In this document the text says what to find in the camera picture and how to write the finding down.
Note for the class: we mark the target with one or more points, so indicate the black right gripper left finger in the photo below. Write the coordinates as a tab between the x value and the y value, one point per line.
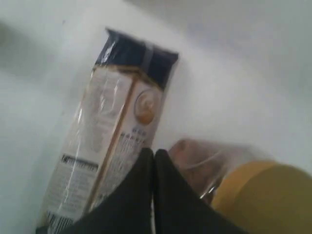
127	210

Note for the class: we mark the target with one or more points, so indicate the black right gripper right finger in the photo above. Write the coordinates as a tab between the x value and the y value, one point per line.
178	209

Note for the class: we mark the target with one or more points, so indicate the clear nut jar gold lid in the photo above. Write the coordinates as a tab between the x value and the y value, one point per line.
247	186

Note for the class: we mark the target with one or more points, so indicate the long pasta packet dark blue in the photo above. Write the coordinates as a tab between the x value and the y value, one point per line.
116	117

